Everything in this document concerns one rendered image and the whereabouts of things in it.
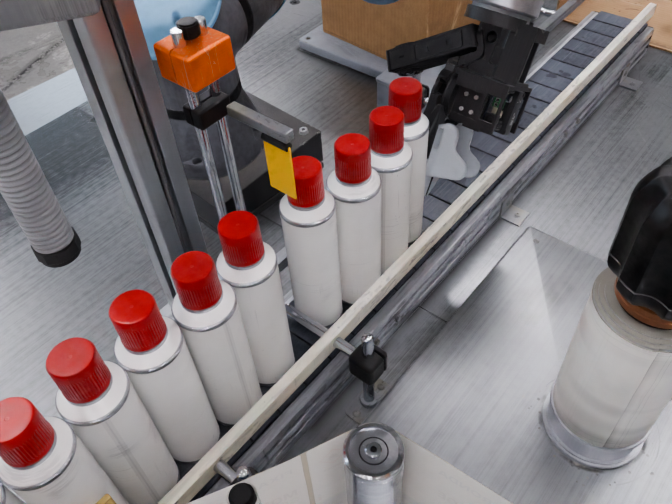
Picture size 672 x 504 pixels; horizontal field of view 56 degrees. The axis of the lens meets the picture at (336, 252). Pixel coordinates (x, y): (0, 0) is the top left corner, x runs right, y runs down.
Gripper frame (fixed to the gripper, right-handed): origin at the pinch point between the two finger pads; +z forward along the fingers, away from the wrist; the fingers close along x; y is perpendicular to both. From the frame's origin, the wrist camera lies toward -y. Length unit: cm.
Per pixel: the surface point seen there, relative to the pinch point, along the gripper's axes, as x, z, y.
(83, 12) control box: -47.0, -14.0, 1.0
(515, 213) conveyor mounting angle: 15.3, 2.8, 7.5
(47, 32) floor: 112, 43, -260
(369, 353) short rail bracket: -19.2, 11.6, 9.4
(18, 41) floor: 101, 49, -264
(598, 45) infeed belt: 46, -20, 1
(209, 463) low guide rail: -32.9, 21.0, 4.7
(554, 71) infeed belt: 36.7, -14.7, -1.4
